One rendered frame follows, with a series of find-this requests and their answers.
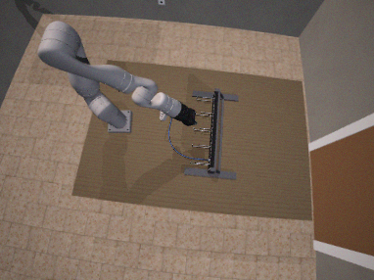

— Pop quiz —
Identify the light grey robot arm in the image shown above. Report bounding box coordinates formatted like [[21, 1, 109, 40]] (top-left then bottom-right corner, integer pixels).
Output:
[[37, 21, 173, 128]]

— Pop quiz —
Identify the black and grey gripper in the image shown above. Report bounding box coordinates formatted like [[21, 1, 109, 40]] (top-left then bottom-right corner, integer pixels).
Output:
[[160, 98, 197, 126]]

